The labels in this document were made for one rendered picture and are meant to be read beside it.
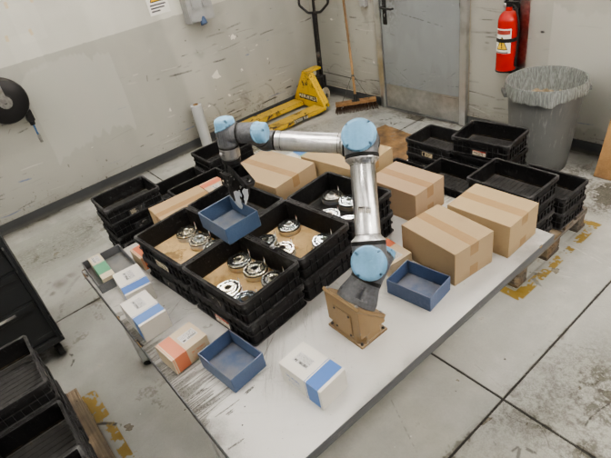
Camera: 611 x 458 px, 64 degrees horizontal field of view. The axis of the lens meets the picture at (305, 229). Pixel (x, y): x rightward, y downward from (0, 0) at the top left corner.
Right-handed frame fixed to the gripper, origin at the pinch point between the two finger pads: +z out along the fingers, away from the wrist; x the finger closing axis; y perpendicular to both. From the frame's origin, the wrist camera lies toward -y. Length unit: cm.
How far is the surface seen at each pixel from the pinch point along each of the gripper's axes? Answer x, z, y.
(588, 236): -213, 97, -47
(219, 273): 12.9, 30.1, 8.2
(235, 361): 29, 44, -26
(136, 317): 49, 37, 16
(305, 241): -24.9, 27.4, -3.2
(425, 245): -56, 26, -45
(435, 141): -207, 59, 72
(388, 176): -84, 20, 2
